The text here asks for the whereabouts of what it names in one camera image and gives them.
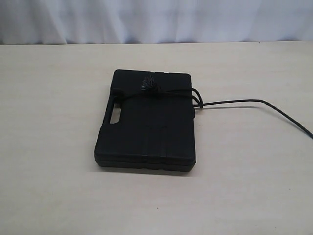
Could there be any black plastic carrying case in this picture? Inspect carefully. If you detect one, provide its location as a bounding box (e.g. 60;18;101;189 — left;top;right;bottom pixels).
94;70;196;172

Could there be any black braided rope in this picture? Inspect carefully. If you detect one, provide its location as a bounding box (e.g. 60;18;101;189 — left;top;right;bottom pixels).
114;75;313;138

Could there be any white backdrop curtain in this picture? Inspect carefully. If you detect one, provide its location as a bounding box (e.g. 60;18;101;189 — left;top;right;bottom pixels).
0;0;313;44

